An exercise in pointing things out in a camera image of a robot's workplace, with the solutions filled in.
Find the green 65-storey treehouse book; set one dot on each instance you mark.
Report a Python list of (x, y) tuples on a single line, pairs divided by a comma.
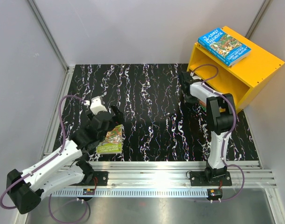
[(112, 143)]

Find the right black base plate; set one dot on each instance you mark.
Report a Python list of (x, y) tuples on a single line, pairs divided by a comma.
[(198, 178)]

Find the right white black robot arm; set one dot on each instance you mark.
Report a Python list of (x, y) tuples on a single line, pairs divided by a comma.
[(220, 119)]

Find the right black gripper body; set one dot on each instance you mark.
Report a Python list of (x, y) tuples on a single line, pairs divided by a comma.
[(190, 99)]

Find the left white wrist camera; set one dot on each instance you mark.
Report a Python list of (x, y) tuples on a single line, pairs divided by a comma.
[(96, 105)]

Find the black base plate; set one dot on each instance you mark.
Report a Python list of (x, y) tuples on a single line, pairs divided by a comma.
[(100, 178), (198, 178)]

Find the blue back-cover book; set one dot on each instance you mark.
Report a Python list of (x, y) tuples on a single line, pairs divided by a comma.
[(215, 54)]

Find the blue 26-storey treehouse book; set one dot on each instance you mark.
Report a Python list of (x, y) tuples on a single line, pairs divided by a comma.
[(226, 45)]

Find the black marble pattern mat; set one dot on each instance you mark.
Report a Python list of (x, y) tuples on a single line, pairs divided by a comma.
[(158, 126)]

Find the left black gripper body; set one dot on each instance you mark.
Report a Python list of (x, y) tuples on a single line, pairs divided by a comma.
[(112, 125)]

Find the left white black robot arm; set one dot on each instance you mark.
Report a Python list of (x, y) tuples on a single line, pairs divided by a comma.
[(66, 166)]

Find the yellow wooden shelf box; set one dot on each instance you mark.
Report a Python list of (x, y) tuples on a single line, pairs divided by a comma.
[(245, 79)]

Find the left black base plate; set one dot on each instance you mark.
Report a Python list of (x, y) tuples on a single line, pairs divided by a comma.
[(100, 178)]

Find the white slotted cable duct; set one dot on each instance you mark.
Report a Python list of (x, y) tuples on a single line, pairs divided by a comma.
[(131, 192)]

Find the green 104-storey treehouse book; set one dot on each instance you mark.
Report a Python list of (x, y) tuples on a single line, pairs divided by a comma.
[(203, 107)]

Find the aluminium rail frame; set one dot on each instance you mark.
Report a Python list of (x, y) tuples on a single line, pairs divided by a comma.
[(144, 175)]

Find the dark tale of two cities book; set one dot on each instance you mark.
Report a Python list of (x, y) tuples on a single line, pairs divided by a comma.
[(201, 103)]

